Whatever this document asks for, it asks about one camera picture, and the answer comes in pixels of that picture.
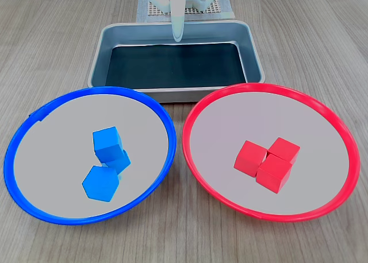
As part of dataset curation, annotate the silver metal tray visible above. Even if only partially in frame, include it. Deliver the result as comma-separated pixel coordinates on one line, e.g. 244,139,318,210
87,20,266,103

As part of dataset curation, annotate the blue wooden cube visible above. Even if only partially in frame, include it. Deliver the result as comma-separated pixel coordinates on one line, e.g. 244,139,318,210
105,149,132,176
82,164,120,203
92,126,124,164

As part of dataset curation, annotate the white dish red rim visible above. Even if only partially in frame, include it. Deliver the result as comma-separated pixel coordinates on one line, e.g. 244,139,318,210
181,83,361,223

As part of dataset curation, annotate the white perforated base plate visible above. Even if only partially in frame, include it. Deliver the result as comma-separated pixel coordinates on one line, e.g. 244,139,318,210
139,0,236,23

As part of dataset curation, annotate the red wooden cube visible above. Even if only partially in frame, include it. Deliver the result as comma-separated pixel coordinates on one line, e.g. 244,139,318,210
267,137,301,165
233,140,268,178
256,154,294,194

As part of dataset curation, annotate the white dish blue rim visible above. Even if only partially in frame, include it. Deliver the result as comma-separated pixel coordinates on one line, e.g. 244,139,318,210
3,86,177,226

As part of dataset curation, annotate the black tray liner mat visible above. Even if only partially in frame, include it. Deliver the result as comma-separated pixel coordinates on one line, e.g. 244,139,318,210
105,41,248,89

